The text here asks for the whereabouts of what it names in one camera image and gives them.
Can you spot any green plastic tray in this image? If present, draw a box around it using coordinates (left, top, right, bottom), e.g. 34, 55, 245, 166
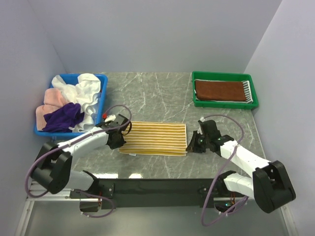
191, 71, 259, 110

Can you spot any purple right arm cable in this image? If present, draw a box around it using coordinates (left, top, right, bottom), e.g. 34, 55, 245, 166
199, 114, 249, 227

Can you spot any aluminium frame rail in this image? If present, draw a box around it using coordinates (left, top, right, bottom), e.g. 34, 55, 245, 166
14, 142, 298, 236

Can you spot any blue plastic bin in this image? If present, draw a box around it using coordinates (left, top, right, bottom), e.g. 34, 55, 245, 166
34, 74, 108, 140

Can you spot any pink towel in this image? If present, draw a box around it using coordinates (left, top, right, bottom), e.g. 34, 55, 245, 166
35, 88, 69, 131

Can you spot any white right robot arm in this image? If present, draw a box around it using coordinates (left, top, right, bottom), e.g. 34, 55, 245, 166
186, 118, 296, 213

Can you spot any purple towel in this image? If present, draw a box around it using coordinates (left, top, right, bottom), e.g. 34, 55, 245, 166
42, 103, 85, 133

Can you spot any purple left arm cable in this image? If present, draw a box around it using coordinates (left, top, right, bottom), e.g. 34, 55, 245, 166
25, 105, 133, 218

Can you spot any brown towel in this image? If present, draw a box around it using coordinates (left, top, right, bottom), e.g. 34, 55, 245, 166
195, 80, 246, 102

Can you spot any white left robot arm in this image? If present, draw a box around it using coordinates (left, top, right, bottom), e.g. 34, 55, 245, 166
27, 115, 130, 198

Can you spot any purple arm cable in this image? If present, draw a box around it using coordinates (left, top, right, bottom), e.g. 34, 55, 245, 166
25, 105, 133, 218
199, 114, 249, 227

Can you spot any green white striped towel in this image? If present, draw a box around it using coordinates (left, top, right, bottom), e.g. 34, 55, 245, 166
194, 80, 253, 104

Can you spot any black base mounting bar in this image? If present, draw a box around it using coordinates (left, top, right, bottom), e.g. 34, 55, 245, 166
69, 178, 246, 210

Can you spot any cream yellow striped towel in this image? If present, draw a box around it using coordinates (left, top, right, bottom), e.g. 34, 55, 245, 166
119, 121, 188, 156

